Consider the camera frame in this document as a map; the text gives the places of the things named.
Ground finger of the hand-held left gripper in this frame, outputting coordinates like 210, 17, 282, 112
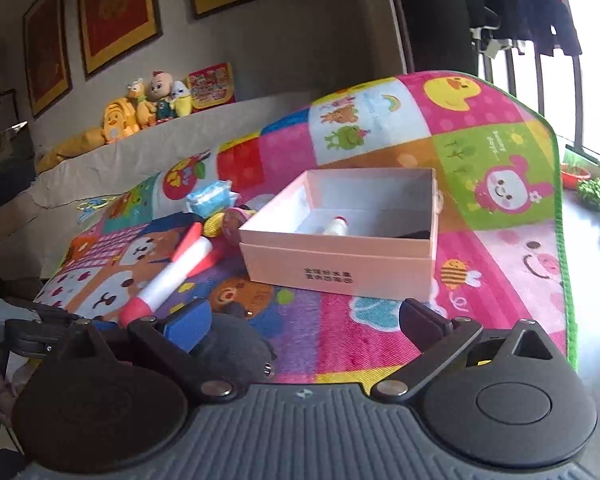
4, 319, 127, 357
0, 295, 88, 323

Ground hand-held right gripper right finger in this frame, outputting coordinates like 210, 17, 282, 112
371, 299, 554, 399

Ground dark hanging clothes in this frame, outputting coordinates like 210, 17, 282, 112
455, 0, 584, 57

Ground red picture book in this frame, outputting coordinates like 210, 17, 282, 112
187, 62, 237, 111

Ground colourful printed play mat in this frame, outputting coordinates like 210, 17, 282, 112
32, 70, 579, 397

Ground white bottle with red cap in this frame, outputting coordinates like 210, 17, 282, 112
321, 215, 351, 236

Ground window railing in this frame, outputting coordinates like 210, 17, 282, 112
472, 25, 600, 166

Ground green potted plants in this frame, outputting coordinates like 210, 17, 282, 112
577, 177, 600, 211

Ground long yellow plush toy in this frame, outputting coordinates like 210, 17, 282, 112
36, 127, 107, 174

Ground small red doll figure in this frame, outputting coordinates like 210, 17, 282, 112
223, 206, 257, 242

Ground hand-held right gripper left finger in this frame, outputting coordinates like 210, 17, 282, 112
55, 297, 236, 399

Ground yellow toy corn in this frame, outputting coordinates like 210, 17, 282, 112
202, 210, 229, 239

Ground orange plush toy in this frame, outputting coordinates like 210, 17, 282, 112
126, 78, 157, 129

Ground red and white toy rocket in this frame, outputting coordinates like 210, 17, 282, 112
118, 221, 224, 329

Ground dark curtain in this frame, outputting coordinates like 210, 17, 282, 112
382, 0, 481, 77

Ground white and yellow plush toy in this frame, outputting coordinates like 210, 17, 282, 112
169, 80, 194, 117

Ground red plant pot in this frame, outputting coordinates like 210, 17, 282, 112
560, 162, 592, 191

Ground blue tissue pack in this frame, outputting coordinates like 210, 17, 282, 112
186, 180, 240, 219

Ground baby doll plush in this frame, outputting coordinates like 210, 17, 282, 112
147, 71, 177, 122

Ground black plush toy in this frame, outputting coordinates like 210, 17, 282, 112
192, 302, 279, 387

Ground person's left hand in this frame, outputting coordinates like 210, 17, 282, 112
0, 350, 28, 428

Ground dark glass cabinet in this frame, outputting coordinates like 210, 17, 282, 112
0, 90, 36, 173

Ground yellow duck plush backpack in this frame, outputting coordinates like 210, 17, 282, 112
99, 100, 142, 145

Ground pink cardboard box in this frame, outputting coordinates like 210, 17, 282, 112
238, 168, 440, 302

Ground blue and yellow small toy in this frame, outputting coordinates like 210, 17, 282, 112
77, 197, 114, 224

